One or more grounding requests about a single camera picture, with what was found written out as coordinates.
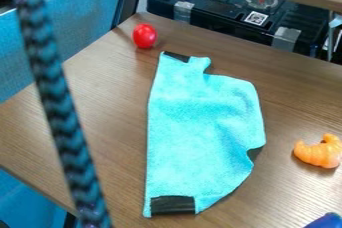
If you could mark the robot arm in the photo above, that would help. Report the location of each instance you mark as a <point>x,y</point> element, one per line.
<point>222,12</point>

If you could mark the cyan cloth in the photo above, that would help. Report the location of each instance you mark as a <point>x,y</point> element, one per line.
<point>200,125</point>

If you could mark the red round toy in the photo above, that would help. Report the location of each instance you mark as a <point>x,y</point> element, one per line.
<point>144,36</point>

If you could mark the orange toy croissant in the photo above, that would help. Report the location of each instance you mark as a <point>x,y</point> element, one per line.
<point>319,154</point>

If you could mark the blue toy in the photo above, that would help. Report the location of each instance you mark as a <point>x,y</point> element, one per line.
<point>328,222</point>

